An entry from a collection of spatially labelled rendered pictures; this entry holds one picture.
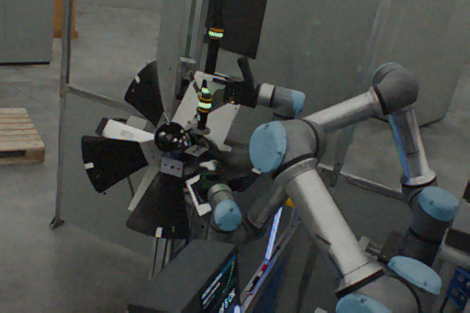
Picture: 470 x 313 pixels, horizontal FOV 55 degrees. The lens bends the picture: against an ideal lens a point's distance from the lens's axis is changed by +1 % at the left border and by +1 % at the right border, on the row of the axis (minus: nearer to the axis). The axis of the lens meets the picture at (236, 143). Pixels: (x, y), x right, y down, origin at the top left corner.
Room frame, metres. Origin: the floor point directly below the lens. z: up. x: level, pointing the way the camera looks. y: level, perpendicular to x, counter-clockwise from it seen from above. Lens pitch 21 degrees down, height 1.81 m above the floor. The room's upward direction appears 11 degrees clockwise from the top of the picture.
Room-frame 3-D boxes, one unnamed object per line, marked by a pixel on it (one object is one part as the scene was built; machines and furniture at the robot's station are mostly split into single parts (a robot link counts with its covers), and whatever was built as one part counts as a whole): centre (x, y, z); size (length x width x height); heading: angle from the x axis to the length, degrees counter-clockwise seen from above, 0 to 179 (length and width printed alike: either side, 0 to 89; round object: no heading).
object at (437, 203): (1.34, -0.67, 1.20); 0.13 x 0.12 x 0.14; 178
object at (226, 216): (1.14, -0.01, 1.17); 0.11 x 0.08 x 0.09; 17
